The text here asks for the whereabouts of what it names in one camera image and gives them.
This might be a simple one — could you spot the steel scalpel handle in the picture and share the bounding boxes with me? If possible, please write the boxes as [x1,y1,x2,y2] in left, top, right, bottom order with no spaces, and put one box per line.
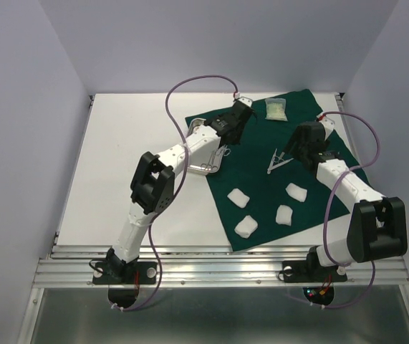
[267,155,292,175]

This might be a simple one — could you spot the steel surgical scissors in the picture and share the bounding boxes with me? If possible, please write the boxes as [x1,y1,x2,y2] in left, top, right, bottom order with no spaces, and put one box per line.
[269,150,292,171]

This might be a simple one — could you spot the steel hemostat forceps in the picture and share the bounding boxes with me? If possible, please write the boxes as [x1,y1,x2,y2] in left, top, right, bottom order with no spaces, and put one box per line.
[201,145,231,173]

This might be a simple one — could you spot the stainless steel instrument tray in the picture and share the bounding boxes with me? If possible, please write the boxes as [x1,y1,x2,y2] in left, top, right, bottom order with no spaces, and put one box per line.
[186,117,226,176]

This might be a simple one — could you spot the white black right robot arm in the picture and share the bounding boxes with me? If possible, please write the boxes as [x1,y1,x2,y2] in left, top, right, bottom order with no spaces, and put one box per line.
[282,120,408,280]

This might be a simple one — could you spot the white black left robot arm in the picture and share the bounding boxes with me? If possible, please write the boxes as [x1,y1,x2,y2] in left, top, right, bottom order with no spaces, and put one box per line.
[102,97,254,284]

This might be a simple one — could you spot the dark green surgical drape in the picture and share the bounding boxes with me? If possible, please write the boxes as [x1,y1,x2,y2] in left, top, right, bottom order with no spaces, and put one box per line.
[184,88,384,252]

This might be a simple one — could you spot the clear bag of cotton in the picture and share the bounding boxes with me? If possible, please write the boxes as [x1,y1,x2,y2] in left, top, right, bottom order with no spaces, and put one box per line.
[265,98,288,122]

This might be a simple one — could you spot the white gauze pad right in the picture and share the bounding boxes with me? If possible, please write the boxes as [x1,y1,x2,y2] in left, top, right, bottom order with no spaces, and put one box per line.
[286,183,307,203]

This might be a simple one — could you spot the white gauze pad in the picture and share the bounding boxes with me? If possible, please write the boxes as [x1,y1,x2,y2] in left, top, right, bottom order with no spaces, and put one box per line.
[286,183,307,203]
[234,215,258,239]
[227,188,250,209]
[276,205,293,226]

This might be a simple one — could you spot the white gauze pad centre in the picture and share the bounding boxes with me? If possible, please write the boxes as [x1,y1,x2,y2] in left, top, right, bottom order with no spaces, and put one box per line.
[276,205,293,226]

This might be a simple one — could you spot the white gauze pad far left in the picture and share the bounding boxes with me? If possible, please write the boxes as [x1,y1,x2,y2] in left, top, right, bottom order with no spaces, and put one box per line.
[227,188,250,209]

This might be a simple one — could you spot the white gauze pad near left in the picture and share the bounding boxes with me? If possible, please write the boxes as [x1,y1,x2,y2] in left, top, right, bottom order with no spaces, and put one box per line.
[234,215,258,239]

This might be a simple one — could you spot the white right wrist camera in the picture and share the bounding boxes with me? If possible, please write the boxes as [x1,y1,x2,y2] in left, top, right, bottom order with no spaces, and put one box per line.
[317,113,335,140]

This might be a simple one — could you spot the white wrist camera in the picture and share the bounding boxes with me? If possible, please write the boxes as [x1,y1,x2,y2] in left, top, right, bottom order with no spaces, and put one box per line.
[234,93,253,107]
[317,113,335,140]

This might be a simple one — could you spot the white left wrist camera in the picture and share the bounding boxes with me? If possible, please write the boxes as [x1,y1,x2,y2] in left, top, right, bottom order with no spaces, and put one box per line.
[234,93,253,107]

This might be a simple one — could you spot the right side aluminium rail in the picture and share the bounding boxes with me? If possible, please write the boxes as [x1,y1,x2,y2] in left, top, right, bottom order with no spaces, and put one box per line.
[342,91,390,196]

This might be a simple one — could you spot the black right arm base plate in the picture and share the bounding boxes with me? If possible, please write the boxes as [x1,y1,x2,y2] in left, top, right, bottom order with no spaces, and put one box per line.
[277,260,347,283]

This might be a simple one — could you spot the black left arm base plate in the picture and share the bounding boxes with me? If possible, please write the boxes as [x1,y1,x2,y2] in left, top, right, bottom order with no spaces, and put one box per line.
[89,259,158,285]

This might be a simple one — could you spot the aluminium extrusion rail frame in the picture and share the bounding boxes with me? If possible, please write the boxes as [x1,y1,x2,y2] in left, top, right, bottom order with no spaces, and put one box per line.
[17,231,409,343]

